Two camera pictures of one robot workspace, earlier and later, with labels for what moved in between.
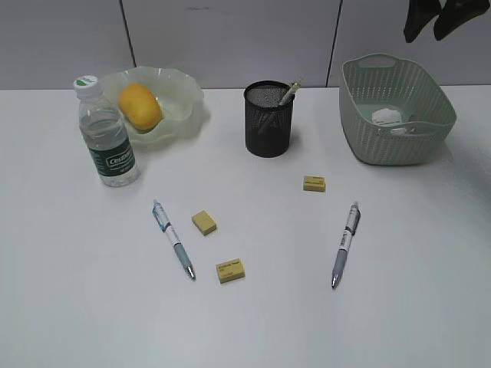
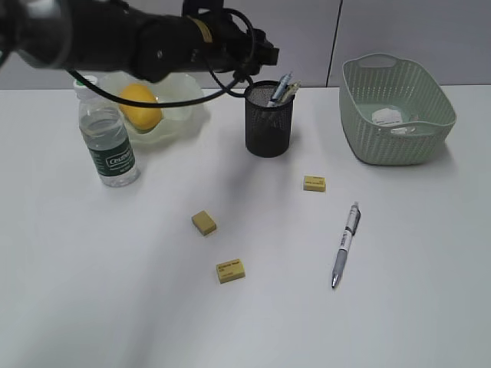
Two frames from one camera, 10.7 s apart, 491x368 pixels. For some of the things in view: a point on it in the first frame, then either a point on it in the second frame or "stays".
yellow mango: x=140 y=107 stays
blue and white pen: x=166 y=225 → x=281 y=89
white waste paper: x=387 y=116 stays
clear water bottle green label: x=107 y=133 stays
